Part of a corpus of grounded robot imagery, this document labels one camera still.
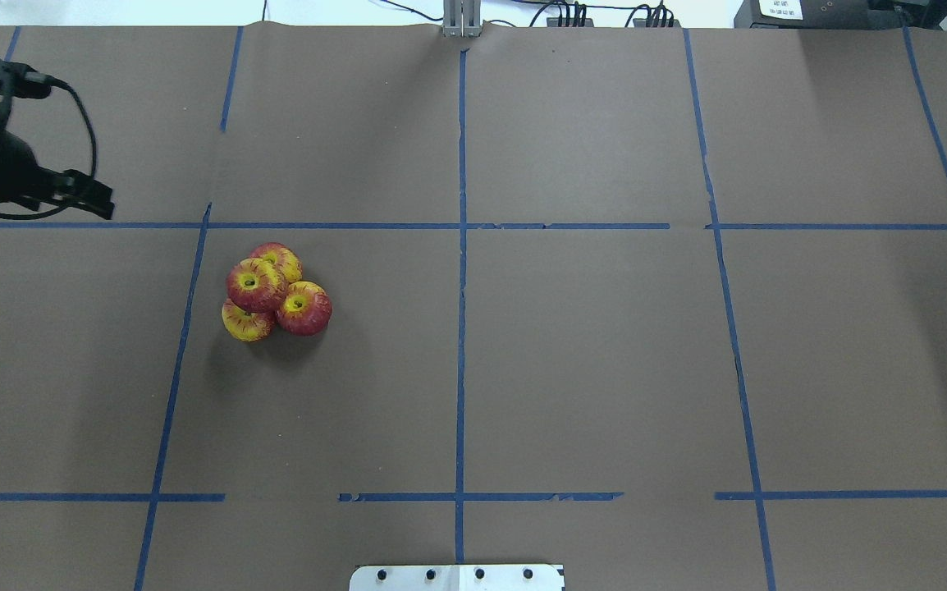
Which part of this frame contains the red yellow apple three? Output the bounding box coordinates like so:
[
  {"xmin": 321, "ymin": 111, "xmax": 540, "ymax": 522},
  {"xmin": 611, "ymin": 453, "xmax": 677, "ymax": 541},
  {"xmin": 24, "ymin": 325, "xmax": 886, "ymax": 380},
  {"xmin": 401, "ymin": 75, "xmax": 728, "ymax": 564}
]
[{"xmin": 221, "ymin": 299, "xmax": 277, "ymax": 343}]

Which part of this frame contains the brown paper table cover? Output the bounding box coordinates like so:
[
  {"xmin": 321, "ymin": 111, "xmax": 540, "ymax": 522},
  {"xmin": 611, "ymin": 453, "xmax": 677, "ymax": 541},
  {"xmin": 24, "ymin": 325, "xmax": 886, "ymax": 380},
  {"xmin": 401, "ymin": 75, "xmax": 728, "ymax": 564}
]
[{"xmin": 0, "ymin": 23, "xmax": 947, "ymax": 590}]

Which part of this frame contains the aluminium frame post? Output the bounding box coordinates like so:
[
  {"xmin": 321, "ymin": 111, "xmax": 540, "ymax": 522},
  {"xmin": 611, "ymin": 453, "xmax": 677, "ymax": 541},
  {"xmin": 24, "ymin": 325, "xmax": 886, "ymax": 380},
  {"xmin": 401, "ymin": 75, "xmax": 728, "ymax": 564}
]
[{"xmin": 441, "ymin": 0, "xmax": 483, "ymax": 39}]

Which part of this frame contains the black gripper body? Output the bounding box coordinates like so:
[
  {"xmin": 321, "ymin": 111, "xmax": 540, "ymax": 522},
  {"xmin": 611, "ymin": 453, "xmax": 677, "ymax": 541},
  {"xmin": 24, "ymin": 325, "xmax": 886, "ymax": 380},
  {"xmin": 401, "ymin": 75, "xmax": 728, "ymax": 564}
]
[{"xmin": 0, "ymin": 132, "xmax": 72, "ymax": 206}]

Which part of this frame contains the red yellow apple one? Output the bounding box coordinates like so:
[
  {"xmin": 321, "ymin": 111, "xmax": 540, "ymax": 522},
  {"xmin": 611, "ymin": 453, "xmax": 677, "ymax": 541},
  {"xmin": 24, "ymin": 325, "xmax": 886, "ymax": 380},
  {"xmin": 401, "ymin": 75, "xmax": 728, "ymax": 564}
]
[{"xmin": 275, "ymin": 281, "xmax": 332, "ymax": 337}]

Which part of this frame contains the red yellow apple two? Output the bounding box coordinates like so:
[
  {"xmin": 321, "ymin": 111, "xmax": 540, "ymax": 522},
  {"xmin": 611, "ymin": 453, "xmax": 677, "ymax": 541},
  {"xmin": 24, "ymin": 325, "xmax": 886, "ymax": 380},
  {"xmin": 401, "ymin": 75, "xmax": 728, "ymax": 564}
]
[{"xmin": 248, "ymin": 242, "xmax": 304, "ymax": 284}]

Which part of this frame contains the white camera post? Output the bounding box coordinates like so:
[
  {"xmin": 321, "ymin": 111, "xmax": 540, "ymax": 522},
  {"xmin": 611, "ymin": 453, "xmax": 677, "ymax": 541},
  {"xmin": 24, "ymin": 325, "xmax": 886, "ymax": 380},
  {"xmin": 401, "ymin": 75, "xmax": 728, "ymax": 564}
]
[{"xmin": 347, "ymin": 562, "xmax": 566, "ymax": 590}]

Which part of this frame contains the black camera cable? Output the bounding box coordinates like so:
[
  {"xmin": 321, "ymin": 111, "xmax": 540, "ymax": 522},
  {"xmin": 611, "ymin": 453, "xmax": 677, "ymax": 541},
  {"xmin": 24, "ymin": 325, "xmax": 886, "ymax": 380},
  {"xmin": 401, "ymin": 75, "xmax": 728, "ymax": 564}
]
[{"xmin": 0, "ymin": 76, "xmax": 100, "ymax": 221}]

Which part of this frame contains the black desktop box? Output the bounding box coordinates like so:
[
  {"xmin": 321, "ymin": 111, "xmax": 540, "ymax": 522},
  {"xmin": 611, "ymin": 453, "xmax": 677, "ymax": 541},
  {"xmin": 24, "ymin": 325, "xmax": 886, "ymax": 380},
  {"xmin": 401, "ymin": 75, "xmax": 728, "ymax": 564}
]
[{"xmin": 733, "ymin": 1, "xmax": 931, "ymax": 30}]

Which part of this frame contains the red yellow apple four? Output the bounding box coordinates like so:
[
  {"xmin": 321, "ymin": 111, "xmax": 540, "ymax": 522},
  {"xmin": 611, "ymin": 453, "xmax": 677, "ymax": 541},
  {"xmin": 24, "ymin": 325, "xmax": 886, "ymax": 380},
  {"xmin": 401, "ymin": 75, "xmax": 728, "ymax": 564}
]
[{"xmin": 226, "ymin": 258, "xmax": 289, "ymax": 314}]

